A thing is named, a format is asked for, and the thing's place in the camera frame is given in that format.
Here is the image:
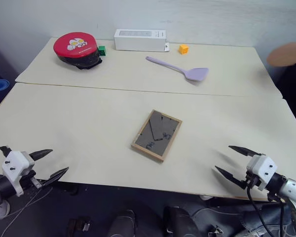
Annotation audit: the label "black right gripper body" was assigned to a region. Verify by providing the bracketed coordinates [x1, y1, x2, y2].
[241, 169, 261, 191]

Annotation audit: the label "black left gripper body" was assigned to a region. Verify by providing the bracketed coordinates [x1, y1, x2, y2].
[20, 169, 47, 191]

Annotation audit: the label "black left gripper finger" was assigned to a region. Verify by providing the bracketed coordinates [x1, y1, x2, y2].
[29, 149, 53, 161]
[41, 166, 70, 187]

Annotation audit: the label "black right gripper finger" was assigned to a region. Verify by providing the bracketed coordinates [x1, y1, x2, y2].
[214, 165, 247, 191]
[228, 145, 259, 157]

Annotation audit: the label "dark blue grey cover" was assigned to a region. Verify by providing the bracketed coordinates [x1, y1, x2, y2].
[194, 204, 293, 237]

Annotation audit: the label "small dark brown block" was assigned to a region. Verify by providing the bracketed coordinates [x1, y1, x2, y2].
[68, 216, 91, 233]

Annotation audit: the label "person's black clothing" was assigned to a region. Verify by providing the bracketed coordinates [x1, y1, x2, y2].
[273, 60, 296, 138]

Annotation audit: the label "purple silicone spatula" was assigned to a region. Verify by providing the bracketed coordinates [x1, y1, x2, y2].
[145, 56, 210, 82]

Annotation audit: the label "red lidded black round container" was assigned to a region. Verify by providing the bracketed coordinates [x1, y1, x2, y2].
[53, 31, 104, 71]

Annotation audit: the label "white rectangular cardboard box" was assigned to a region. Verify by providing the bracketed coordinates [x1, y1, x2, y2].
[113, 29, 169, 52]

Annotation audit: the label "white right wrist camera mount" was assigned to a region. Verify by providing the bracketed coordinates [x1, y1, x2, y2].
[246, 154, 278, 192]

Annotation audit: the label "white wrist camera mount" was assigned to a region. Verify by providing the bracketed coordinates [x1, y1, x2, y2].
[1, 151, 36, 197]
[246, 154, 278, 192]

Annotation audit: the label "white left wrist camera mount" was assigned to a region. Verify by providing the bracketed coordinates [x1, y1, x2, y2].
[1, 151, 36, 197]

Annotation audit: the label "thin white cable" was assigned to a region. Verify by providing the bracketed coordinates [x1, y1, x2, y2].
[7, 186, 54, 229]

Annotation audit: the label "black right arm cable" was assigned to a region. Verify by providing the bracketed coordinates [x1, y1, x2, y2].
[246, 177, 271, 237]

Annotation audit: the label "wooden picture frame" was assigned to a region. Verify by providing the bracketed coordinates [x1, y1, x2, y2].
[131, 109, 183, 163]

